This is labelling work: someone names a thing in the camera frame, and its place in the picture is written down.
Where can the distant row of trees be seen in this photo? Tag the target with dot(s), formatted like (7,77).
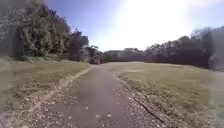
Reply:
(180,51)

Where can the open grass field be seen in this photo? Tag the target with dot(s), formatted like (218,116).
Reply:
(173,86)

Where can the dense wood of trees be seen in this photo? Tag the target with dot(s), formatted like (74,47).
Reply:
(43,33)

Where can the grey asphalt path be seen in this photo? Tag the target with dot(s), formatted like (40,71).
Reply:
(96,96)

